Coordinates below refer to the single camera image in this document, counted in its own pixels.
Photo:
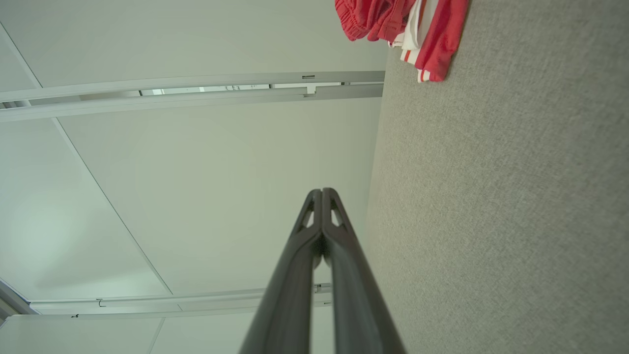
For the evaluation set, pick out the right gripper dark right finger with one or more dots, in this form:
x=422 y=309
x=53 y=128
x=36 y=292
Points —
x=358 y=314

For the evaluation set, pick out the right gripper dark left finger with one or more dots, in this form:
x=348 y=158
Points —
x=285 y=309

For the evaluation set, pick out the red jersey shirt white sleeves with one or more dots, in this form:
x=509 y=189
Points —
x=442 y=39

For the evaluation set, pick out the red shorts white side stripe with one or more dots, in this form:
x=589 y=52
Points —
x=368 y=17

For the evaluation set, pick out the grey metal partition post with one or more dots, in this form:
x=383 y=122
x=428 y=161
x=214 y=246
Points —
x=196 y=81

